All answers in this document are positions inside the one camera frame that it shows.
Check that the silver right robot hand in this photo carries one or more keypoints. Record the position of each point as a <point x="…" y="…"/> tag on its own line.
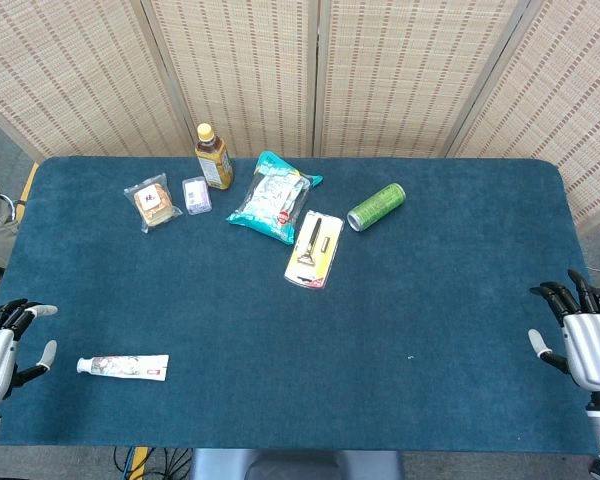
<point x="592" y="350"/>

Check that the floral white toothpaste tube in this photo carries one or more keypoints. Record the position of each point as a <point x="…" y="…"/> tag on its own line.
<point x="125" y="366"/>

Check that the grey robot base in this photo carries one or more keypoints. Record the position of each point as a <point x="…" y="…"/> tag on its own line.
<point x="300" y="465"/>

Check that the wrapped sandwich packet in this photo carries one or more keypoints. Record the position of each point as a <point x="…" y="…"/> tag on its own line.
<point x="152" y="202"/>

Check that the small purple box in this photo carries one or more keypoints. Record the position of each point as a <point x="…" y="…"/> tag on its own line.
<point x="197" y="196"/>

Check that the green drink can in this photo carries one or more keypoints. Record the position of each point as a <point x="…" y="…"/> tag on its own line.
<point x="377" y="206"/>

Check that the yellow-capped tea bottle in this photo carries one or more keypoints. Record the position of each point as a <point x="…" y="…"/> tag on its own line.
<point x="215" y="165"/>

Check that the blue table cloth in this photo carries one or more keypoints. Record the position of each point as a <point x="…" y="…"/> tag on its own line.
<point x="300" y="350"/>

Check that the yellow razor blister pack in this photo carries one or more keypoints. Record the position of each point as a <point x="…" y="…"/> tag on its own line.
<point x="312" y="250"/>

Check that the teal snack bag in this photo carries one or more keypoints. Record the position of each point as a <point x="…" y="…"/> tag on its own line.
<point x="270" y="200"/>

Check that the bamboo folding screen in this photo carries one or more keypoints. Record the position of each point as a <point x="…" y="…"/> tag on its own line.
<point x="400" y="75"/>

